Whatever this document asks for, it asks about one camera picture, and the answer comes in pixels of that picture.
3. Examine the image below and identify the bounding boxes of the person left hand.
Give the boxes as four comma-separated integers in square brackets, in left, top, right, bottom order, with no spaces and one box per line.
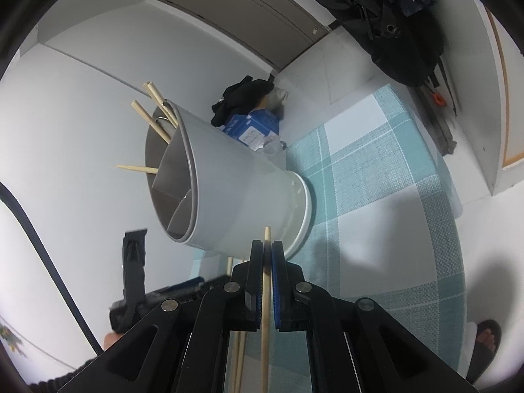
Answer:
[103,332,123,350]

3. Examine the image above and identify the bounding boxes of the white utensil holder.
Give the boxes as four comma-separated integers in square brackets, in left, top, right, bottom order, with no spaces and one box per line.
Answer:
[145,102,313,259]

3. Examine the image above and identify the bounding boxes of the grey plastic bag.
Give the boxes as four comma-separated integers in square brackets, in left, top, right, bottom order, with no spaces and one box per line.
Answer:
[254,136,286,160]

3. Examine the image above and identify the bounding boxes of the blue facial cardboard box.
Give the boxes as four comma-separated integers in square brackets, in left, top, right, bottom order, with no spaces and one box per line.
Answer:
[223,109,280,151]

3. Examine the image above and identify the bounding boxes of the black clothes pile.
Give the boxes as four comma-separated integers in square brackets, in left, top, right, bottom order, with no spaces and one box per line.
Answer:
[211,75,274,127]

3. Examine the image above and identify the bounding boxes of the foot in black sandal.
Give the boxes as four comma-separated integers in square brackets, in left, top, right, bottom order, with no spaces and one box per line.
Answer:
[466,319,502,384]

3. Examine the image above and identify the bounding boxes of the black hanging jacket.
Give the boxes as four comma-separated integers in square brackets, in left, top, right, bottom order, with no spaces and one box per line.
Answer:
[315,0,443,87]

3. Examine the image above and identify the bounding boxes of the grey entrance door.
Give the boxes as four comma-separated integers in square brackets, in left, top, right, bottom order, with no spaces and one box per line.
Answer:
[158,0,328,71]

